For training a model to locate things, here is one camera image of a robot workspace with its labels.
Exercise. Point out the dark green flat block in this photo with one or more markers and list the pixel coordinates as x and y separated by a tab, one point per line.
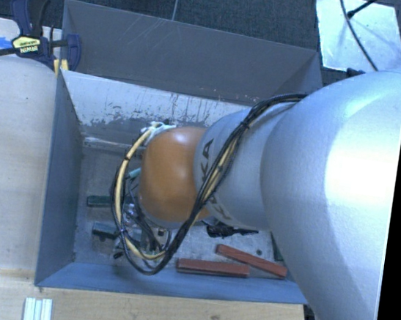
98	201
103	230

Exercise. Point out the red-brown flat block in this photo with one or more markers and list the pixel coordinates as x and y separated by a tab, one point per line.
213	268
251	261

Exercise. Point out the pale wood flat board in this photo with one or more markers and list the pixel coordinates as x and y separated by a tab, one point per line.
11	166

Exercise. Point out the grey metal bin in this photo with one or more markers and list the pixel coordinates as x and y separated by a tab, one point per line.
185	57

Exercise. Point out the black cylinder on white bracket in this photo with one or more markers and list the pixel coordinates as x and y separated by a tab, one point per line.
217	229

